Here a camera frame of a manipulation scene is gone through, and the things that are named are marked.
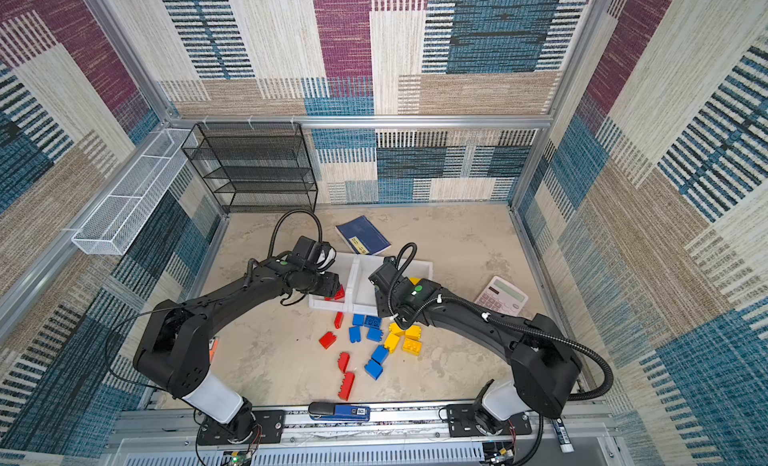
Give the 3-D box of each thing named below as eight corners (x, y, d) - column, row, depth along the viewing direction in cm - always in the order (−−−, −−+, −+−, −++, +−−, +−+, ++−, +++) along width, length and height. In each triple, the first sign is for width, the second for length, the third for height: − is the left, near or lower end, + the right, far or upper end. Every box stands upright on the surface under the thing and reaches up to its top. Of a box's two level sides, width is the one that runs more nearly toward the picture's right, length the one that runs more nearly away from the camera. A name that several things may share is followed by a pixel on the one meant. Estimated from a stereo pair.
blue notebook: (360, 262, 107) (360, 258, 104) (337, 231, 116) (336, 226, 114) (388, 247, 111) (388, 242, 109) (363, 218, 120) (363, 213, 118)
